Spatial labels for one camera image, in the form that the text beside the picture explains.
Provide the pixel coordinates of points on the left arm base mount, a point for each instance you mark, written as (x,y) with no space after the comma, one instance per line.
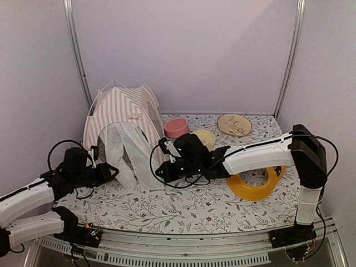
(85,235)

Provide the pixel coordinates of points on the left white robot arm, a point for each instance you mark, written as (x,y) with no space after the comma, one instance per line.
(16,229)

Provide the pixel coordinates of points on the yellow bowl stand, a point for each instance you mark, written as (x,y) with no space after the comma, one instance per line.
(257,193)

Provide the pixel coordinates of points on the pink striped pet tent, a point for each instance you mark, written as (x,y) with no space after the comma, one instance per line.
(126,125)

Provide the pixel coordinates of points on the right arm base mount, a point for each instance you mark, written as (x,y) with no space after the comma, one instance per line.
(291,235)

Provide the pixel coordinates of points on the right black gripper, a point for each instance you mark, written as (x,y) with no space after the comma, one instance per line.
(167,177)

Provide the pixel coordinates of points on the cream pet bowl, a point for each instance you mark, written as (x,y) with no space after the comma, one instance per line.
(206,137)

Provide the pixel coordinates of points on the pink pet bowl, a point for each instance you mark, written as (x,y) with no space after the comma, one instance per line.
(176,127)

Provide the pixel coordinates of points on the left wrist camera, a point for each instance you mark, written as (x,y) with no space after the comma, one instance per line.
(93,153)

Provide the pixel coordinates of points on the beige bowl behind cushion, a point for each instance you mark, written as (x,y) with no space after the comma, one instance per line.
(234,125)

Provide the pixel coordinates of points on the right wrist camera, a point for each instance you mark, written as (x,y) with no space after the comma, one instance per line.
(168,148)

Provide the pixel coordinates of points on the floral table mat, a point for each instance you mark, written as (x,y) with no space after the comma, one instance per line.
(209,208)

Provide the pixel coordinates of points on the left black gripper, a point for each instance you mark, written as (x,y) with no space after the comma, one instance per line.
(109,177)

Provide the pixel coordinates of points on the right aluminium frame post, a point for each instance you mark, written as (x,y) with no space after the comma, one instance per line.
(297,28)

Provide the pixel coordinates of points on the front aluminium rail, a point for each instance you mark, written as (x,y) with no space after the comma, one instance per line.
(122,248)

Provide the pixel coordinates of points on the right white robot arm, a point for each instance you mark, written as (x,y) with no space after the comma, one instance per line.
(252,171)

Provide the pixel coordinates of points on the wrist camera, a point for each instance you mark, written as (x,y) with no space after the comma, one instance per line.
(93,153)
(168,148)

